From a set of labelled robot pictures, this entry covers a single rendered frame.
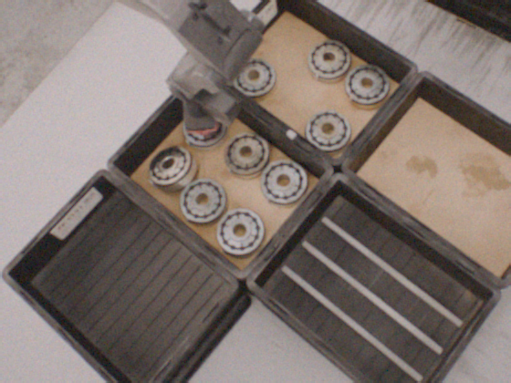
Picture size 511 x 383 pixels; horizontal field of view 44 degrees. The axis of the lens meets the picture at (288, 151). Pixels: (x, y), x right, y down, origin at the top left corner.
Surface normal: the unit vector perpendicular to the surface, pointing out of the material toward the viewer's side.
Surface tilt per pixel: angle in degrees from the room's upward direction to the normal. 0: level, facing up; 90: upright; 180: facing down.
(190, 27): 56
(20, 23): 0
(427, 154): 0
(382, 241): 0
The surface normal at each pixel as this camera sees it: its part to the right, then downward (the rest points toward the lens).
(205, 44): 0.60, 0.26
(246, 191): -0.08, -0.37
